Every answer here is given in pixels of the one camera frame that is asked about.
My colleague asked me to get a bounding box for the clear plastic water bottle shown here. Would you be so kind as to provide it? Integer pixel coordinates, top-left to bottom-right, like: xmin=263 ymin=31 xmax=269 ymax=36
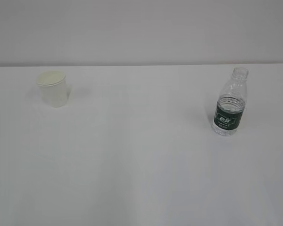
xmin=212 ymin=67 xmax=249 ymax=137

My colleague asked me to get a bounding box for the white paper cup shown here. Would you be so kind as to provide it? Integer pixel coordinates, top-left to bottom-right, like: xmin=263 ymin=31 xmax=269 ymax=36
xmin=36 ymin=71 xmax=68 ymax=107

